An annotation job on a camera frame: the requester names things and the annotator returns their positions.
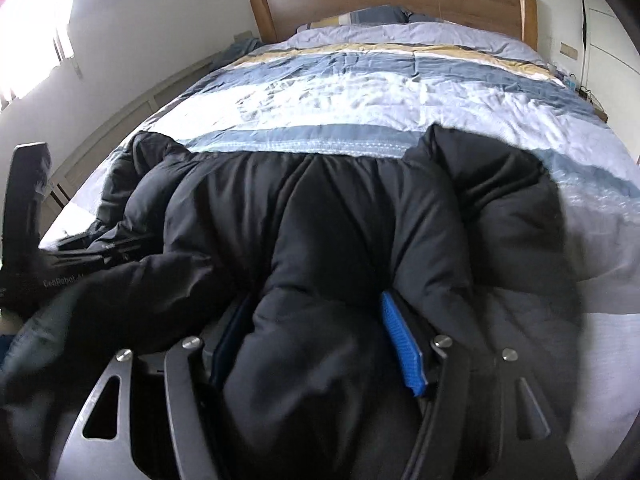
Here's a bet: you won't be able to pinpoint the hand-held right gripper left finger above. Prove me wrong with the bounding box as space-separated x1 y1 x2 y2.
65 302 252 480

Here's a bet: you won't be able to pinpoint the white wardrobe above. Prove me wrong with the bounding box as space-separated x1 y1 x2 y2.
575 0 640 93

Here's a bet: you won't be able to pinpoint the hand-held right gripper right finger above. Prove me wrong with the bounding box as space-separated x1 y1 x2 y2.
380 290 579 480

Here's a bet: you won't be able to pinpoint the bed with striped duvet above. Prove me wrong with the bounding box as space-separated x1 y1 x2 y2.
40 22 640 461

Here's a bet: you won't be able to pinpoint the crumpled blue cloth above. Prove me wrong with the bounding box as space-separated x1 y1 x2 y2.
212 38 264 69

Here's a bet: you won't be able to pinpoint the small bottles on nightstand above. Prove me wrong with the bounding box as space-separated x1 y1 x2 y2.
547 62 579 91

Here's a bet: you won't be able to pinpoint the low louvred cabinet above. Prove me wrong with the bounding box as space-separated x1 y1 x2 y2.
40 57 216 211

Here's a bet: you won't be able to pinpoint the black puffer jacket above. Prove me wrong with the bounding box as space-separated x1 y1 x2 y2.
0 122 589 480

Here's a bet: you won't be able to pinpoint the wooden nightstand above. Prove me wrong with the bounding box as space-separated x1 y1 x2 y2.
575 89 609 124

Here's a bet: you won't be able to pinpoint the window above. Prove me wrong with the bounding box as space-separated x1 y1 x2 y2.
0 0 84 111

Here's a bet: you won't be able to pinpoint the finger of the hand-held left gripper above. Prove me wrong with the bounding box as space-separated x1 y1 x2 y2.
50 242 146 268
42 231 99 251

